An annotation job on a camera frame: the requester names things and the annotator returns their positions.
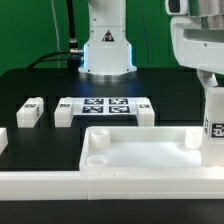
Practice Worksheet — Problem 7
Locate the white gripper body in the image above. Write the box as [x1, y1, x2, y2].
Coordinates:
[170, 16, 224, 75]

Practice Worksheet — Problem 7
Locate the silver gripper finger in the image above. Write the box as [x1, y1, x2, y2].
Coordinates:
[197, 70, 218, 90]

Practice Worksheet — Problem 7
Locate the white desk top tray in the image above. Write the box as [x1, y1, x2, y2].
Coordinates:
[79, 126, 224, 172]

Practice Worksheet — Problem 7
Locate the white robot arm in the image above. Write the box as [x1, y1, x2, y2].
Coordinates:
[79, 0, 224, 88]

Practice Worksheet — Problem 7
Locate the white front fence bar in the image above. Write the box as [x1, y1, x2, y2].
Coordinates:
[0, 169, 224, 201]

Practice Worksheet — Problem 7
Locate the white left side block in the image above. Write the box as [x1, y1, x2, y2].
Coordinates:
[0, 128, 8, 155]

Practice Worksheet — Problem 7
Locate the marker tag base plate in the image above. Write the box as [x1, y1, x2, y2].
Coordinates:
[73, 97, 136, 116]

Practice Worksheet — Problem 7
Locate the black thick cable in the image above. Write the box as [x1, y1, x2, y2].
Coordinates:
[27, 0, 85, 70]

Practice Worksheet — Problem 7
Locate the thin grey cable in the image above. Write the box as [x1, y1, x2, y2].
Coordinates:
[50, 0, 62, 69]

